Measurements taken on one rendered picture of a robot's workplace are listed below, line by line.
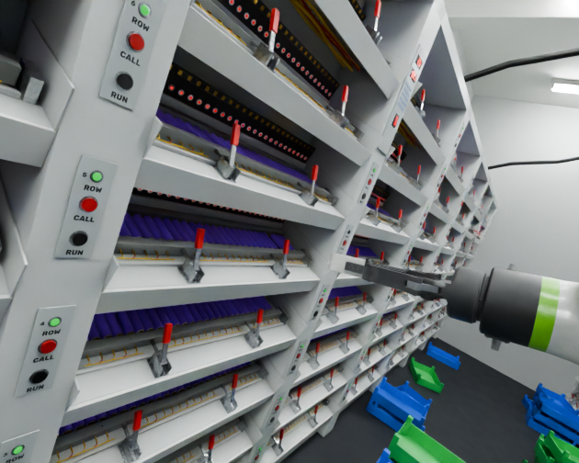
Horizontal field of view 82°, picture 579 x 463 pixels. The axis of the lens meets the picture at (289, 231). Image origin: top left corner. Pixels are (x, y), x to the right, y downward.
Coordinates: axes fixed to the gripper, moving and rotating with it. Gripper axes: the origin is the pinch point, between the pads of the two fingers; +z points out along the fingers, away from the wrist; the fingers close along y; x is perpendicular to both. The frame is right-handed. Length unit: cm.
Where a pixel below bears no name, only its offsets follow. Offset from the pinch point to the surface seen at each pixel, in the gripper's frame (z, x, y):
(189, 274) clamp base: 21.7, -6.7, -15.4
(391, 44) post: 14, 58, 30
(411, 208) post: 19, 23, 100
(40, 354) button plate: 22.0, -16.6, -35.5
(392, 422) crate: 19, -96, 148
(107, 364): 28.8, -23.6, -22.9
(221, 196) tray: 18.0, 7.4, -15.1
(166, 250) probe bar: 26.3, -3.6, -17.4
